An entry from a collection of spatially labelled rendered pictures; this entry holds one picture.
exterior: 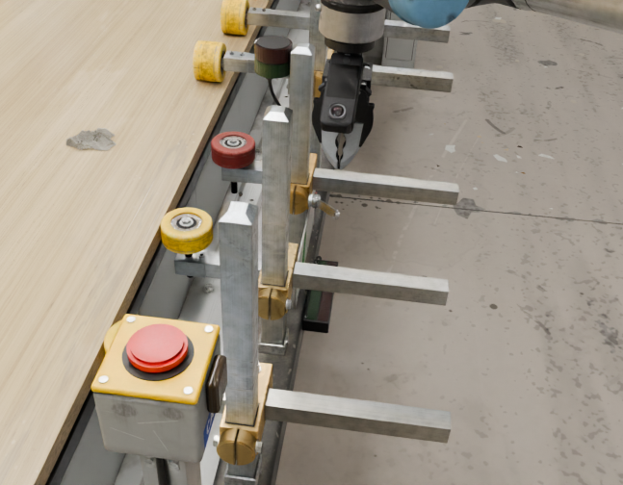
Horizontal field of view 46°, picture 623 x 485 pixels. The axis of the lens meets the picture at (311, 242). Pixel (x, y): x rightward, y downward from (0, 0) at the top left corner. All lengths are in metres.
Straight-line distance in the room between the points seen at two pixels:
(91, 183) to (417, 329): 1.30
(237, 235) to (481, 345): 1.62
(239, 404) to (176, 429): 0.42
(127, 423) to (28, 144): 0.94
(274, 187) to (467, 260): 1.64
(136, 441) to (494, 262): 2.16
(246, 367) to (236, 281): 0.13
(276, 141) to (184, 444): 0.53
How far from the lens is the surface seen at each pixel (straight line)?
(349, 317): 2.29
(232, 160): 1.31
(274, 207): 1.02
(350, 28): 1.00
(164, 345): 0.50
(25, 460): 0.88
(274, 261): 1.08
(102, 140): 1.35
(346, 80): 1.02
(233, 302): 0.80
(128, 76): 1.60
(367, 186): 1.33
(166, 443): 0.52
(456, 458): 2.00
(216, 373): 0.50
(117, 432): 0.53
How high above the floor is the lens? 1.59
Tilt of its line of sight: 38 degrees down
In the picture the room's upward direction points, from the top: 3 degrees clockwise
